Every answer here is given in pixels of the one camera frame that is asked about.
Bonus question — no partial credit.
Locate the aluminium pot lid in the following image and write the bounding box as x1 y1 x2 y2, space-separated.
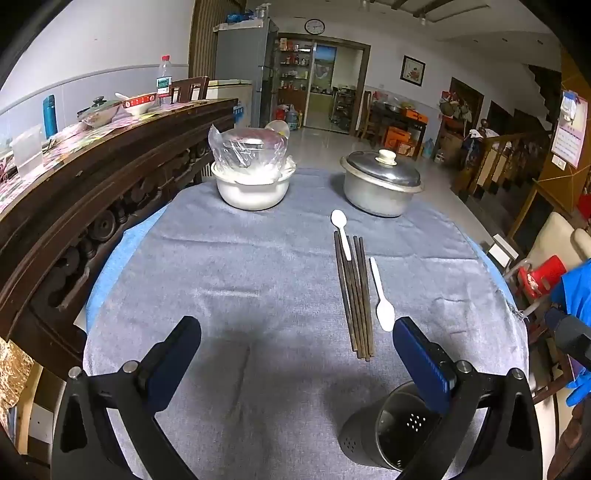
340 148 424 193

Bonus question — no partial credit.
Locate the wall calendar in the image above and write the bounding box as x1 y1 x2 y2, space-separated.
550 90 589 168

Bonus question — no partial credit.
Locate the blue table cover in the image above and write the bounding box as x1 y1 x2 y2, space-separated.
85 203 520 333

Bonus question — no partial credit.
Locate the clear water bottle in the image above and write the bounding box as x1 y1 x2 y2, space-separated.
157 55 174 108

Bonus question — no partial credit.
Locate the red plastic stool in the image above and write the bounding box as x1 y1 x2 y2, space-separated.
517 256 566 301

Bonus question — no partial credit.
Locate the floral sideboard cover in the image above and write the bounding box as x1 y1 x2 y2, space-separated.
0 104 178 213

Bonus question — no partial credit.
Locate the clear plastic container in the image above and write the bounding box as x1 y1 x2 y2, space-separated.
10 126 44 169

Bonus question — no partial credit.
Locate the dish with glass lid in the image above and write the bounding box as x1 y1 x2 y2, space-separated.
77 96 122 127

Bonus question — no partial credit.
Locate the white pot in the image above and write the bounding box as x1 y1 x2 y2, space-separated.
211 154 296 212

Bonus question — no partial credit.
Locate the blue thermos flask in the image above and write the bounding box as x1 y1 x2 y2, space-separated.
43 95 57 139

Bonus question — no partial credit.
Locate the clear plastic bag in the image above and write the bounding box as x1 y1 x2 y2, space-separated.
208 124 293 180

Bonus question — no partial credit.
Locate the person's right forearm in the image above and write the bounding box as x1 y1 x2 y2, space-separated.
551 261 591 409

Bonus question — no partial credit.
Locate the white chest freezer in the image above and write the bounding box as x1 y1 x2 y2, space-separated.
205 79 254 131

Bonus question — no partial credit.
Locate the wooden stair railing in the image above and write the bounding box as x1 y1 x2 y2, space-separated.
452 129 555 204

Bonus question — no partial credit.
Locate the black perforated utensil holder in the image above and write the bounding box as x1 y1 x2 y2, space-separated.
339 381 451 472

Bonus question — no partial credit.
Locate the carved dark wooden sideboard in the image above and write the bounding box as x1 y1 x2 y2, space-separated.
0 98 239 379

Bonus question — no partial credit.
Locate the framed wall picture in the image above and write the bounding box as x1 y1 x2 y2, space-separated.
400 55 426 88

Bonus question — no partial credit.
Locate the pantry shelf with goods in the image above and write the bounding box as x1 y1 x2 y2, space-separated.
277 37 311 127

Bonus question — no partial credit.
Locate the brown patterned cloth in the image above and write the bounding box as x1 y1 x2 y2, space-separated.
0 339 35 411

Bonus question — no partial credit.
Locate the aluminium pot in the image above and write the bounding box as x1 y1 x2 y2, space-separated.
344 171 422 217

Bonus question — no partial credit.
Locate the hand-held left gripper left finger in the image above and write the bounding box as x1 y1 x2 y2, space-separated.
50 316 202 480

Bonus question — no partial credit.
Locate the metal file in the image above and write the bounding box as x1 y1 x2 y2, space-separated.
348 258 366 358

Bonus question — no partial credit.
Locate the grey tablecloth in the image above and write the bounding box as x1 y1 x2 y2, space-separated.
83 168 529 480

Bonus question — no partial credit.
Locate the grey refrigerator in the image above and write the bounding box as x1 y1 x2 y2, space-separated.
215 18 280 130

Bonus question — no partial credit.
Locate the dark wooden side table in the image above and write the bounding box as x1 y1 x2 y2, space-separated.
369 99 428 158

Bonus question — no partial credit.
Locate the dark wooden chair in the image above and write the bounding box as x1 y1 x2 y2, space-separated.
170 76 211 104

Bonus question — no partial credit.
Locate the metal kitchen rack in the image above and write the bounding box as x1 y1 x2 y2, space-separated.
330 85 356 134

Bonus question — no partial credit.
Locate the red and white bowl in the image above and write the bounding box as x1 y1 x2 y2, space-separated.
122 92 158 116

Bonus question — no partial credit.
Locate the small white stool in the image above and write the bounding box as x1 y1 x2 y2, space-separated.
487 234 518 268

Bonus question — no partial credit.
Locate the white plastic spoon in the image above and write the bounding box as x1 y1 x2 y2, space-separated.
331 209 354 261
369 257 396 332

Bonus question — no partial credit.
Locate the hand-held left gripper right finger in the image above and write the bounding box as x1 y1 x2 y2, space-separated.
392 316 543 480

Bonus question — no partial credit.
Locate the beige armchair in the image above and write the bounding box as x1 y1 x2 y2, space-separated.
522 212 591 278

